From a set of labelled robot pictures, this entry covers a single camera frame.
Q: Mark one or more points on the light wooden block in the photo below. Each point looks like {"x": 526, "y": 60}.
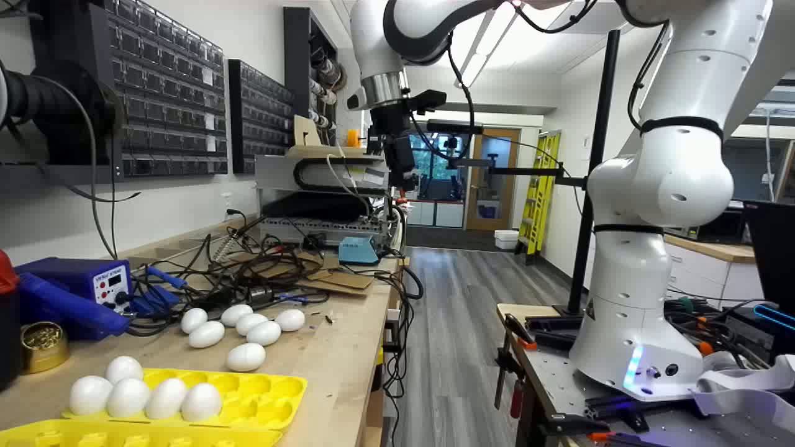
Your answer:
{"x": 528, "y": 311}

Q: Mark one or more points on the light plywood piece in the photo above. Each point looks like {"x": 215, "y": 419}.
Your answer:
{"x": 305, "y": 130}

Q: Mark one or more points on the black laptop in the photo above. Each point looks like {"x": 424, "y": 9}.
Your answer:
{"x": 774, "y": 258}

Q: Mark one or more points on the blue and black case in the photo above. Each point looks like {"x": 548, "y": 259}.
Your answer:
{"x": 772, "y": 320}

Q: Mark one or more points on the white cabinet with wooden top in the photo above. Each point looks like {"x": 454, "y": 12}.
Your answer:
{"x": 710, "y": 249}

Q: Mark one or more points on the small orange object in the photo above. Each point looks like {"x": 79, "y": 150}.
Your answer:
{"x": 355, "y": 137}

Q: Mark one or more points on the black orange clamp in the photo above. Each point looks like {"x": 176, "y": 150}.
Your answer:
{"x": 523, "y": 331}

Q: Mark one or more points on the black upright stand pole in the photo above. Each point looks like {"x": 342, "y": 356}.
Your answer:
{"x": 598, "y": 166}

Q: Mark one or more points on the yellow plastic egg carton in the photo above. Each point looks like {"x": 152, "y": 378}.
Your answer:
{"x": 258, "y": 399}

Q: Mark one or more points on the teal small box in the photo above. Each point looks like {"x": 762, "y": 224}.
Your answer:
{"x": 358, "y": 249}

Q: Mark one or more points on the white egg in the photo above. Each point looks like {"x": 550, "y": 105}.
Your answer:
{"x": 192, "y": 320}
{"x": 168, "y": 399}
{"x": 248, "y": 356}
{"x": 202, "y": 404}
{"x": 91, "y": 397}
{"x": 126, "y": 369}
{"x": 207, "y": 333}
{"x": 264, "y": 333}
{"x": 249, "y": 321}
{"x": 234, "y": 315}
{"x": 289, "y": 320}
{"x": 128, "y": 399}

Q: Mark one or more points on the brass tip cleaner pot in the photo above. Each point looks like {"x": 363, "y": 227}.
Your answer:
{"x": 43, "y": 346}

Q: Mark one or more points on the white floor bin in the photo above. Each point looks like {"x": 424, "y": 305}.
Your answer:
{"x": 505, "y": 240}

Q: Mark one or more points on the grey bench machine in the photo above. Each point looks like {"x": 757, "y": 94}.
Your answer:
{"x": 315, "y": 187}

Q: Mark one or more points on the dark wall tool panel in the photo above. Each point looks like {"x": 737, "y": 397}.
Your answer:
{"x": 299, "y": 59}

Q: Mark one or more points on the blue soldering station box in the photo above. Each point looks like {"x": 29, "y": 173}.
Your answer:
{"x": 95, "y": 281}

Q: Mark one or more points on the white crumpled sheet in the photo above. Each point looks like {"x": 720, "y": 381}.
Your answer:
{"x": 747, "y": 378}

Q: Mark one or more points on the red and black toolbox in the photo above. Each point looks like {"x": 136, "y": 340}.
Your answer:
{"x": 5, "y": 331}

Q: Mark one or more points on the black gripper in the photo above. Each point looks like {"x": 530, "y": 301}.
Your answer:
{"x": 397, "y": 137}

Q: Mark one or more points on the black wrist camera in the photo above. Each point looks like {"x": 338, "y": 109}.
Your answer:
{"x": 424, "y": 101}

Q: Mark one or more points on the black horizontal stand boom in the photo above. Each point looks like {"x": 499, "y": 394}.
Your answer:
{"x": 530, "y": 173}

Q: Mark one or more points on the flat brown wood plates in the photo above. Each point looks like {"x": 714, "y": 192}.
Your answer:
{"x": 336, "y": 285}

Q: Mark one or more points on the wooden door with window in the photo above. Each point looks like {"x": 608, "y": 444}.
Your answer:
{"x": 494, "y": 178}

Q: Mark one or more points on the metal robot base table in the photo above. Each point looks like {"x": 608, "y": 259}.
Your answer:
{"x": 556, "y": 386}

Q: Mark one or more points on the small dark parts drawer cabinet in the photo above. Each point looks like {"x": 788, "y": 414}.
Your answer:
{"x": 261, "y": 116}

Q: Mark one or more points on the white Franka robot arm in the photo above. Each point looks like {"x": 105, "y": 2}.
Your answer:
{"x": 661, "y": 183}

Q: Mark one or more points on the large dark parts drawer cabinet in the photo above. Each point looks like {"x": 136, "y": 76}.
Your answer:
{"x": 166, "y": 91}

